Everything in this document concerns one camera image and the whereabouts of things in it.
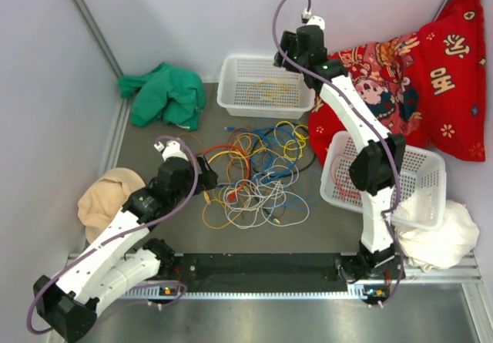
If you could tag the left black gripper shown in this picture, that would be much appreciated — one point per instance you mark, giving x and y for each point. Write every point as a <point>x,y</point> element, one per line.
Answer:
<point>207,179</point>

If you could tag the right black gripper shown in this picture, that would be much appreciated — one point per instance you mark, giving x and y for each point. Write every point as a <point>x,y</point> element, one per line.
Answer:
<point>287,43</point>

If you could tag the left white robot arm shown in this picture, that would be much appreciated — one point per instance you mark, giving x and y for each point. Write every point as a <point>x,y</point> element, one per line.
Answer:
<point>71,301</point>

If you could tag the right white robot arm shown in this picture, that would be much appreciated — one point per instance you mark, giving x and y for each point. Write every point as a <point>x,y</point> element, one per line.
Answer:
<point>375,170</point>

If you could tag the white basket at back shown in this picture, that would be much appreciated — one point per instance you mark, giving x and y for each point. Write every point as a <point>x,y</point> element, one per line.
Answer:
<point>251,86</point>

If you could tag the white basket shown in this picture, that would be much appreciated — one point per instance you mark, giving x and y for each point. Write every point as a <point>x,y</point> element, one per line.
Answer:
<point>423,184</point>
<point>251,86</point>

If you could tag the green cloth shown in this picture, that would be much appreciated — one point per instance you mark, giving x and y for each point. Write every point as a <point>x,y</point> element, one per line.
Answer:
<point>167,93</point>

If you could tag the beige cloth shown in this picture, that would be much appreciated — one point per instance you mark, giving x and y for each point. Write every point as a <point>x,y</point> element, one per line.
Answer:
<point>104,198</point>

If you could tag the red patterned cloth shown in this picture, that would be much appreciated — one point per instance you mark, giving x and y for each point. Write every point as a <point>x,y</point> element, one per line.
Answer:
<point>429,85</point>

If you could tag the white basket at right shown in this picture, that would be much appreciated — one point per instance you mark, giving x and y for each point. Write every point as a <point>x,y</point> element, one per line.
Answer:
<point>423,184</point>

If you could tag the white cloth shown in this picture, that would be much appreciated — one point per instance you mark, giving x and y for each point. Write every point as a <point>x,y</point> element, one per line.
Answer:
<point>443,247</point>

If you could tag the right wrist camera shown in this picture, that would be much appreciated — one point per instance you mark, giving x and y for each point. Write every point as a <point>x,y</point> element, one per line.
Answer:
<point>308,18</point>

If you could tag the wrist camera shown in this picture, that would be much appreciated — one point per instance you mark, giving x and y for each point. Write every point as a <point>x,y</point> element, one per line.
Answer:
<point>308,18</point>
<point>170,149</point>

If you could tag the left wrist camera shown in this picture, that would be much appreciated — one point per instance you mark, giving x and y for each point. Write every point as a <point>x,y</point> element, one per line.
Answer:
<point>170,149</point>

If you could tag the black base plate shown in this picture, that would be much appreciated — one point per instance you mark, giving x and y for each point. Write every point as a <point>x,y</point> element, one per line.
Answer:
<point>274,272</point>

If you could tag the grey slotted cable duct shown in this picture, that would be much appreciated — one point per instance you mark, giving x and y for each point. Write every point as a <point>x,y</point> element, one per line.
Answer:
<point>350,292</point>

